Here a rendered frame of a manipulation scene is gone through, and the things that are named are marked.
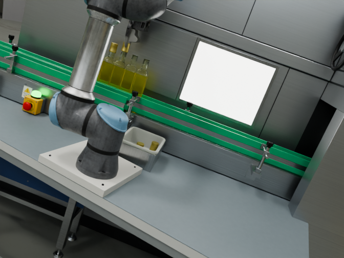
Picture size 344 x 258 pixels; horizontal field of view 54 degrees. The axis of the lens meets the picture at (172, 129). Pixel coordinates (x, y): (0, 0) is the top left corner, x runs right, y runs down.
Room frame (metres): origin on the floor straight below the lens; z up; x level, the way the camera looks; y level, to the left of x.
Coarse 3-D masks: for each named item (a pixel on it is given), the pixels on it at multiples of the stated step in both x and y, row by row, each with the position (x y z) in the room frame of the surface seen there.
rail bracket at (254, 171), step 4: (264, 144) 1.53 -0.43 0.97; (268, 144) 1.42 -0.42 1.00; (272, 144) 1.42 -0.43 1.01; (264, 148) 1.48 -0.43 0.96; (268, 148) 1.43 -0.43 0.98; (264, 152) 1.42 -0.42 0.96; (268, 152) 1.42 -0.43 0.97; (264, 156) 1.42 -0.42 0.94; (264, 160) 1.43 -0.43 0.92; (252, 164) 1.52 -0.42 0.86; (260, 164) 1.43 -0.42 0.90; (248, 168) 1.52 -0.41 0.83; (252, 168) 1.46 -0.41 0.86; (256, 168) 1.42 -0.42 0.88; (260, 168) 1.43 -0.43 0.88; (248, 172) 1.52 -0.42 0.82; (252, 172) 1.42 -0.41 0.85; (256, 172) 1.42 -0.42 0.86; (260, 172) 1.42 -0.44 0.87; (248, 176) 1.52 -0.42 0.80; (252, 176) 1.52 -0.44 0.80; (256, 176) 1.41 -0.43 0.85; (260, 176) 1.41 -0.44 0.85
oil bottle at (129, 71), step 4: (128, 64) 1.62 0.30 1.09; (124, 68) 1.61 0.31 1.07; (128, 68) 1.60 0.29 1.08; (132, 68) 1.60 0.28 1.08; (136, 68) 1.63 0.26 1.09; (124, 72) 1.60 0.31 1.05; (128, 72) 1.60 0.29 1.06; (132, 72) 1.60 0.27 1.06; (124, 76) 1.60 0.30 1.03; (128, 76) 1.60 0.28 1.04; (132, 76) 1.60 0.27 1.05; (124, 80) 1.60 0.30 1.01; (128, 80) 1.60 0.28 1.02; (132, 80) 1.60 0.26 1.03; (120, 84) 1.60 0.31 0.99; (124, 84) 1.60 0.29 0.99; (128, 84) 1.60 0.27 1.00; (120, 88) 1.60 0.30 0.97; (124, 88) 1.60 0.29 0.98; (128, 88) 1.60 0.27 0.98; (128, 92) 1.60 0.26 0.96
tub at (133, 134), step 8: (136, 128) 1.50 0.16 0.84; (128, 136) 1.43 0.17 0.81; (136, 136) 1.49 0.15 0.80; (144, 136) 1.49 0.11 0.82; (152, 136) 1.49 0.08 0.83; (160, 136) 1.50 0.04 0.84; (128, 144) 1.30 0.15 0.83; (136, 144) 1.29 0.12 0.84; (144, 144) 1.49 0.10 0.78; (160, 144) 1.39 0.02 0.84; (152, 152) 1.28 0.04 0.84
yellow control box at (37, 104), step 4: (28, 96) 1.44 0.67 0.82; (24, 100) 1.43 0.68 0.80; (28, 100) 1.43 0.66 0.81; (32, 100) 1.43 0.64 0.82; (36, 100) 1.43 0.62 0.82; (40, 100) 1.45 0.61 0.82; (44, 100) 1.48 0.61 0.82; (32, 104) 1.43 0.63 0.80; (36, 104) 1.43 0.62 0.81; (40, 104) 1.46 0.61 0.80; (44, 104) 1.49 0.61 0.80; (32, 108) 1.43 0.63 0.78; (36, 108) 1.43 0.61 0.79; (40, 108) 1.47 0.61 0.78; (32, 112) 1.43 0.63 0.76; (36, 112) 1.44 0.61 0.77; (40, 112) 1.48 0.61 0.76
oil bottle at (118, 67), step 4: (116, 64) 1.61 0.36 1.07; (120, 64) 1.61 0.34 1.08; (124, 64) 1.62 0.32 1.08; (112, 68) 1.61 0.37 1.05; (116, 68) 1.61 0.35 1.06; (120, 68) 1.61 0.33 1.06; (112, 72) 1.61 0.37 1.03; (116, 72) 1.61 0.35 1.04; (120, 72) 1.61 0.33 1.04; (112, 76) 1.61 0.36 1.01; (116, 76) 1.61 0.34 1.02; (120, 76) 1.61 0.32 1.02; (112, 80) 1.61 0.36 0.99; (116, 80) 1.61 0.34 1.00; (120, 80) 1.61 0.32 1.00; (108, 84) 1.61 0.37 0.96; (112, 84) 1.61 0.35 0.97; (116, 84) 1.61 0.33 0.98
